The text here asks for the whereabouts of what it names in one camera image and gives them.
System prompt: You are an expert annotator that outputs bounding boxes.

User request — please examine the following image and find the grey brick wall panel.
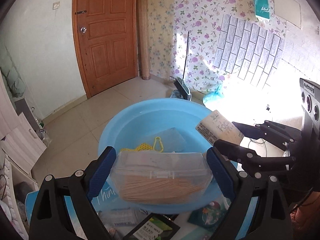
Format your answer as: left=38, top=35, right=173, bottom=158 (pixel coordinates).
left=212, top=14, right=286, bottom=91

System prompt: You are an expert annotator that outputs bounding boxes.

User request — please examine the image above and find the green picture packet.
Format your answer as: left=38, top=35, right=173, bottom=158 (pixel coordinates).
left=187, top=199, right=232, bottom=230

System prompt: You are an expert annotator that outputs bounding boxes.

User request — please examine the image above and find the light blue plastic basin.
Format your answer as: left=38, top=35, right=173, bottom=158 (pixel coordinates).
left=97, top=98, right=238, bottom=215

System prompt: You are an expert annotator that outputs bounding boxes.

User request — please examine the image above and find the white cabinet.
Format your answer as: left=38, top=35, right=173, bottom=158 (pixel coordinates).
left=0, top=80, right=48, bottom=180

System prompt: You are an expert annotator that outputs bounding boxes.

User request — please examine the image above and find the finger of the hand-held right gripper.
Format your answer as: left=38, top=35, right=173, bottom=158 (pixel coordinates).
left=214, top=139, right=297, bottom=173
left=232, top=120, right=302, bottom=143

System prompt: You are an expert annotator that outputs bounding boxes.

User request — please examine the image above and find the white charger cable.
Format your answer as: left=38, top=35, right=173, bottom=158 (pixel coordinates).
left=247, top=123, right=269, bottom=157

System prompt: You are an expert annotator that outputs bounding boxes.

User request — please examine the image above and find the beige labelled packet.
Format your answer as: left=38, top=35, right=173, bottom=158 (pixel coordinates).
left=195, top=110, right=245, bottom=146

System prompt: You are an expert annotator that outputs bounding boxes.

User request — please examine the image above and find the black handled broom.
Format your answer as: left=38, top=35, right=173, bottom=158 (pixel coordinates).
left=173, top=31, right=192, bottom=101

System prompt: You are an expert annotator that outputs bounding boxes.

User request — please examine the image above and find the clear toothpick box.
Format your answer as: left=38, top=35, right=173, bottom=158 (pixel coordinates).
left=109, top=152, right=213, bottom=205

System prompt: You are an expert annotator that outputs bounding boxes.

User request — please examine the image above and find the blue plastic bag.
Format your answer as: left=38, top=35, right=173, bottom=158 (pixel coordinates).
left=202, top=84, right=226, bottom=106

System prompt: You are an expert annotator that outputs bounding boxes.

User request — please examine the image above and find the person's orange clothing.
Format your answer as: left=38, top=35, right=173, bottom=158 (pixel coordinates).
left=289, top=192, right=320, bottom=240

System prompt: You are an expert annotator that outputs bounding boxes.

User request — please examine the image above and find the teal paper bag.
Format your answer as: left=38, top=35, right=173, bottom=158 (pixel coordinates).
left=252, top=0, right=272, bottom=22

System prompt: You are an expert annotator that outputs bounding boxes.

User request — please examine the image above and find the silver foil packet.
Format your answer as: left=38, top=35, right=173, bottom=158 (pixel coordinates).
left=99, top=208, right=137, bottom=232

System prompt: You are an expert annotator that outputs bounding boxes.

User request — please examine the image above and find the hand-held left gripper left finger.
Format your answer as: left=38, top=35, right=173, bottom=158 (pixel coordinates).
left=29, top=145, right=117, bottom=240

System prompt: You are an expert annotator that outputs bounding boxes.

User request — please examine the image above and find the rolled bamboo mat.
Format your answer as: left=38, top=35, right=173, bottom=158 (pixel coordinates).
left=136, top=0, right=152, bottom=81

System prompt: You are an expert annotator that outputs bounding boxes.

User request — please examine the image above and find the brown wooden door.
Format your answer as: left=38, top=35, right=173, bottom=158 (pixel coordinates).
left=72, top=0, right=139, bottom=98

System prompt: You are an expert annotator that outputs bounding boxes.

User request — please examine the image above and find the black green packet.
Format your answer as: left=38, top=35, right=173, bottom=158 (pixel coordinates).
left=122, top=212, right=181, bottom=240

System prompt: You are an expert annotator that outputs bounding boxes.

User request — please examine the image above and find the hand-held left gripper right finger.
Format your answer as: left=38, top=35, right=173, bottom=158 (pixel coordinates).
left=206, top=146, right=293, bottom=240

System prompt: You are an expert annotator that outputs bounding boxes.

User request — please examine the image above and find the white plush toy yellow hat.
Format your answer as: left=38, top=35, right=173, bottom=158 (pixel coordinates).
left=120, top=137, right=165, bottom=153

